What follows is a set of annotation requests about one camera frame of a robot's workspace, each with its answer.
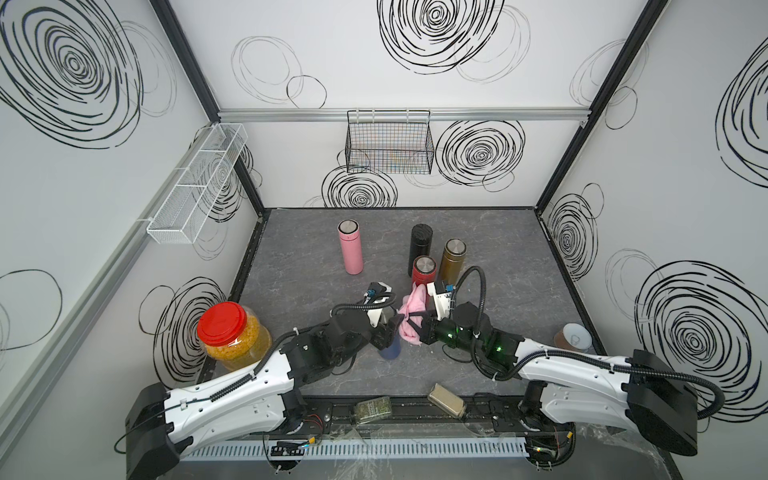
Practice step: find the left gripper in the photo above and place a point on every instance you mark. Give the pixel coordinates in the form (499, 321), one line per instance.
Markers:
(386, 335)

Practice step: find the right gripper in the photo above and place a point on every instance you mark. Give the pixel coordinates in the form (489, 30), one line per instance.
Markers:
(428, 327)

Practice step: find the blue thermos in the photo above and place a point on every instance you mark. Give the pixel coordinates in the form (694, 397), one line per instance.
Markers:
(393, 351)

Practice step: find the pink microfiber cloth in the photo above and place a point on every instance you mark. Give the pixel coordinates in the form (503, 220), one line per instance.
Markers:
(412, 303)

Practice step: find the pink thermos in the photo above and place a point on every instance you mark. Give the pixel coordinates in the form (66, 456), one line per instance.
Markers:
(351, 246)

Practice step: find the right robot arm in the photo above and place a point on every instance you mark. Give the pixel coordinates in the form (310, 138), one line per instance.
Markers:
(636, 393)

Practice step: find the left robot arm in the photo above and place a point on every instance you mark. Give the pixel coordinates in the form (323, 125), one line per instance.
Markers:
(163, 426)

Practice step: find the red thermos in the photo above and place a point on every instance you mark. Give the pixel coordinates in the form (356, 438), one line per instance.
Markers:
(424, 270)

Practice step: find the gold thermos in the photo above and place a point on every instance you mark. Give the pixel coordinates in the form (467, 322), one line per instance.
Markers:
(452, 261)

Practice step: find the black thermos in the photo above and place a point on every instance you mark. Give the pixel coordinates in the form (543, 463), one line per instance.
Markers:
(420, 244)

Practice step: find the beige sponge block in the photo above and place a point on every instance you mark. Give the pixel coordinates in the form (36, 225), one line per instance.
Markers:
(447, 401)

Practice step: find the green scouring pad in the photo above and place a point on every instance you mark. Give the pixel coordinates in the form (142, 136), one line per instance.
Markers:
(372, 410)

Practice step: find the white lid can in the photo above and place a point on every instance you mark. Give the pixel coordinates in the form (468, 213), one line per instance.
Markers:
(573, 337)

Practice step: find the red lid snack jar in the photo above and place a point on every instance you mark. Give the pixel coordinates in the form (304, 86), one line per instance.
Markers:
(233, 335)

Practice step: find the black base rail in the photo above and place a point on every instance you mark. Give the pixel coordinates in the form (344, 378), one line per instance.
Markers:
(500, 413)

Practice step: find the black wire basket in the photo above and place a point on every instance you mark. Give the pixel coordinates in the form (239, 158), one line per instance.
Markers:
(389, 141)

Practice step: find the white cable duct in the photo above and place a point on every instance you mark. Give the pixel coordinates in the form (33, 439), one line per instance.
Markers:
(368, 449)

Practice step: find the white wire shelf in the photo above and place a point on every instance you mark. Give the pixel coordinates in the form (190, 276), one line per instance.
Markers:
(201, 181)

